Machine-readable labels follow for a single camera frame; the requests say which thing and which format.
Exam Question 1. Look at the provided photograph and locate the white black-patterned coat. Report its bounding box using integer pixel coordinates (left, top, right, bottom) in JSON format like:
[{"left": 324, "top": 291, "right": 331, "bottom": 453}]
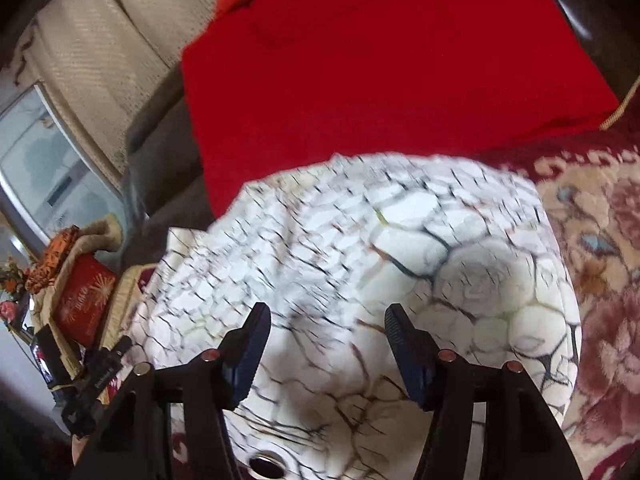
[{"left": 126, "top": 154, "right": 582, "bottom": 479}]

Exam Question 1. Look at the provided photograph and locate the person left hand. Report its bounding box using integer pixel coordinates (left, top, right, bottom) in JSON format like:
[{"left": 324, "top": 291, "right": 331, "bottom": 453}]
[{"left": 72, "top": 436, "right": 89, "bottom": 465}]

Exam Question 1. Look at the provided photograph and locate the red gift box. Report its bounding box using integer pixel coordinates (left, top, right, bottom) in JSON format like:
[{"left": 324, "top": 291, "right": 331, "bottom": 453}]
[{"left": 53, "top": 254, "right": 116, "bottom": 349}]

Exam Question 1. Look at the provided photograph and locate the orange black patterned cloth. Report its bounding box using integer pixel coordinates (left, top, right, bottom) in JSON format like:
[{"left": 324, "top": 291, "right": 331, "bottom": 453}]
[{"left": 25, "top": 226, "right": 80, "bottom": 295}]

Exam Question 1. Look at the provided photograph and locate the silver floral refrigerator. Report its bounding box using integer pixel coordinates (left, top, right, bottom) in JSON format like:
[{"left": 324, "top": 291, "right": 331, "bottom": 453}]
[{"left": 1, "top": 82, "right": 127, "bottom": 255}]

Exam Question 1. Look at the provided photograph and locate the dark brown leather sofa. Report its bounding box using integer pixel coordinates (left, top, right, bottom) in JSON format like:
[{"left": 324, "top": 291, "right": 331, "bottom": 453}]
[{"left": 118, "top": 0, "right": 639, "bottom": 270}]

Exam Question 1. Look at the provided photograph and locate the floral red beige blanket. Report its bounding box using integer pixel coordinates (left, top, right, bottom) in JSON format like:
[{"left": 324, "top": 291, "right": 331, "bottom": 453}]
[{"left": 106, "top": 123, "right": 640, "bottom": 480}]

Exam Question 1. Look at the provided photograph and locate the beige dotted curtain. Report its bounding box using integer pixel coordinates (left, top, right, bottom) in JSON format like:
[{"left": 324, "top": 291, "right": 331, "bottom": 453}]
[{"left": 11, "top": 0, "right": 216, "bottom": 185}]

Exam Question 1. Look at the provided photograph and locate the red blanket on sofa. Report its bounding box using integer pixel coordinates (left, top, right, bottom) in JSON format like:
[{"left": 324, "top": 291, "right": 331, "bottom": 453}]
[{"left": 181, "top": 0, "right": 618, "bottom": 214}]

